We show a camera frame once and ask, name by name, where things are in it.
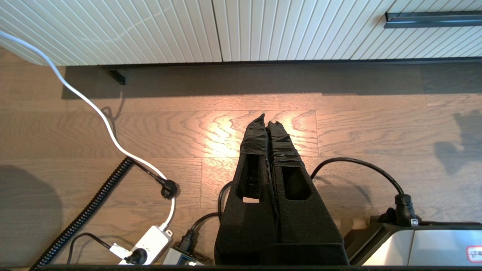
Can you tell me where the white power cable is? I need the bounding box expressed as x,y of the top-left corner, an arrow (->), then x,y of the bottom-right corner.
0,30 -> 177,231

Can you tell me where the small white plug adapter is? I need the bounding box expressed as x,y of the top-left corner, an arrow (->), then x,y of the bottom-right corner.
109,243 -> 133,261

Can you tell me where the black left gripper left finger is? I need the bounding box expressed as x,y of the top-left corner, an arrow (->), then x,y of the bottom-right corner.
215,114 -> 279,264

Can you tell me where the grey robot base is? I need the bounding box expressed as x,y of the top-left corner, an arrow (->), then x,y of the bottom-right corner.
345,220 -> 482,266

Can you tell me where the black coiled cable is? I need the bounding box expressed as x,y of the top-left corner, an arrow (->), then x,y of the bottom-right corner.
32,157 -> 179,269

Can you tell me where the white ribbed tv cabinet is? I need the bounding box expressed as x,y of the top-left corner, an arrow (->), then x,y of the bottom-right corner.
0,0 -> 482,67

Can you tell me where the grey power adapter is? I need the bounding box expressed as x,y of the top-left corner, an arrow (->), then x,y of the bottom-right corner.
162,247 -> 212,266

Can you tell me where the thin black cable with plug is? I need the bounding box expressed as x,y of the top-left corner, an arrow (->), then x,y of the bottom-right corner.
67,233 -> 148,265

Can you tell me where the white power strip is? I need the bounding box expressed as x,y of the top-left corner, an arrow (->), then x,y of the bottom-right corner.
131,225 -> 174,266

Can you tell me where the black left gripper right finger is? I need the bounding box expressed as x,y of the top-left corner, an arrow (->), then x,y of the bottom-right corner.
267,121 -> 349,264

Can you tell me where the black looped cable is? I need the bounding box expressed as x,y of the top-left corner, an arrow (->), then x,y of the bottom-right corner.
179,157 -> 419,253

